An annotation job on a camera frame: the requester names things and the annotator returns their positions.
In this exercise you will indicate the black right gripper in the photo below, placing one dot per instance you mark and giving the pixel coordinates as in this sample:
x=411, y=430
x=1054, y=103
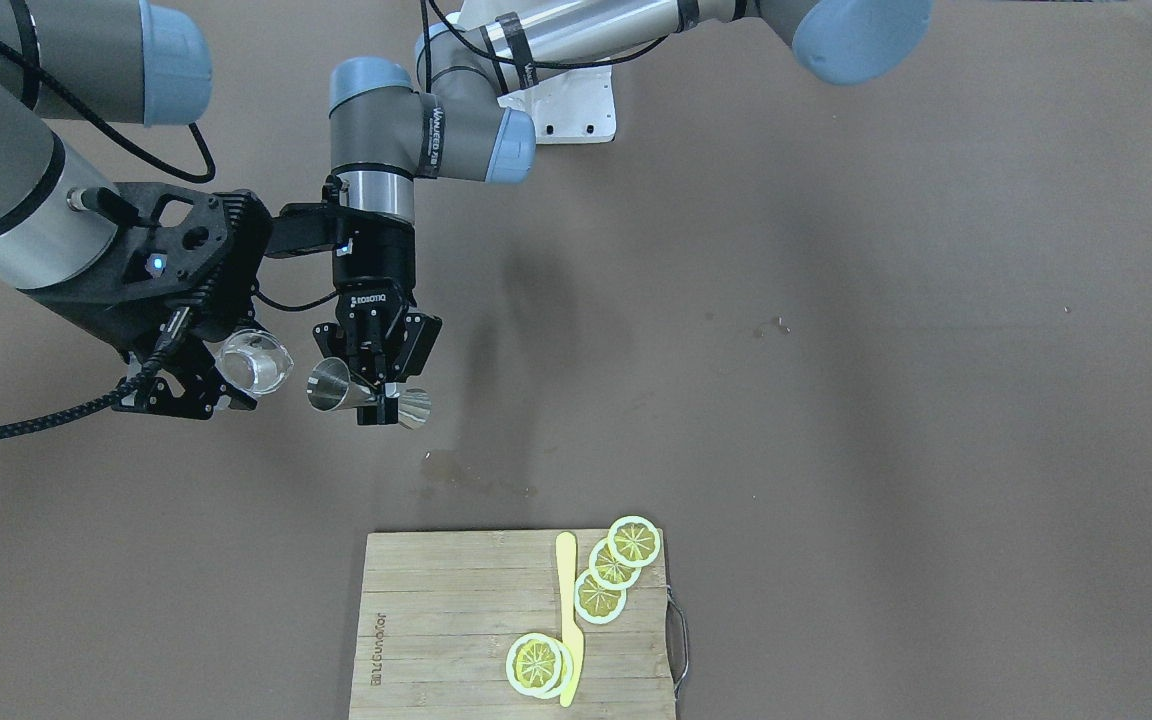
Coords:
x=86, y=313

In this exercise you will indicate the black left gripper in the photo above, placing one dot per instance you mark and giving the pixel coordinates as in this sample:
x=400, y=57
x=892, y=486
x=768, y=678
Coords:
x=376, y=262

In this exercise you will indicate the clear glass measuring cup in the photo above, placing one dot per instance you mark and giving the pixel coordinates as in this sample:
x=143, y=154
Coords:
x=255, y=362

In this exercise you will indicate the steel double jigger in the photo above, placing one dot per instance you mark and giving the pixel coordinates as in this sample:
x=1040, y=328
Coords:
x=332, y=386

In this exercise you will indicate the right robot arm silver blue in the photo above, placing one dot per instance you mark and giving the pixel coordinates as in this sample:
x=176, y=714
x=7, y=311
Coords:
x=116, y=61

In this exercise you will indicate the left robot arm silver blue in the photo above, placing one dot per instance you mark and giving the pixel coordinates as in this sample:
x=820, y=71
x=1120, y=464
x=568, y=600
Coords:
x=388, y=133

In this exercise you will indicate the yellow plastic knife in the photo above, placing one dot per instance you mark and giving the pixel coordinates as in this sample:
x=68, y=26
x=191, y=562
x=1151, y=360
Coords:
x=567, y=549

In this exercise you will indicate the wooden cutting board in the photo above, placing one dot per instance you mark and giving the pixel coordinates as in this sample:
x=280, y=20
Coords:
x=439, y=610

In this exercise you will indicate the lemon slice near knife blade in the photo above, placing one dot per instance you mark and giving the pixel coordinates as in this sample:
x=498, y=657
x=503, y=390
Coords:
x=539, y=666

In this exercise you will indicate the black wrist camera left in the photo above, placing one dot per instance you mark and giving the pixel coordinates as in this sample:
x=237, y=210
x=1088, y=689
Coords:
x=304, y=228

